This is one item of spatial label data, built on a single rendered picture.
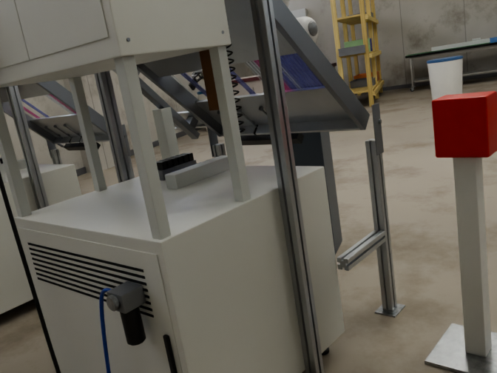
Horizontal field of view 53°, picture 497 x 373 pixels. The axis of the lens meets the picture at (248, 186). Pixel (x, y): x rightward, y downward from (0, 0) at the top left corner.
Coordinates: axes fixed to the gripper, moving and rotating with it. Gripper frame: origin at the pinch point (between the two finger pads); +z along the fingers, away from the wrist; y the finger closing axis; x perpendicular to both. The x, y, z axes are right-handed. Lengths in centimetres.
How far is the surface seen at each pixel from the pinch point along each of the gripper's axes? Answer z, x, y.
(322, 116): 0.0, 19.2, 45.2
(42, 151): -73, 148, -390
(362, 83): -516, 506, -259
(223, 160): 32.3, 4.4, 25.9
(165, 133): 7.7, 19.7, -31.1
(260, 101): 1.7, 8.6, 24.6
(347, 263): 48, 35, 65
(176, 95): 6.3, -1.5, -8.2
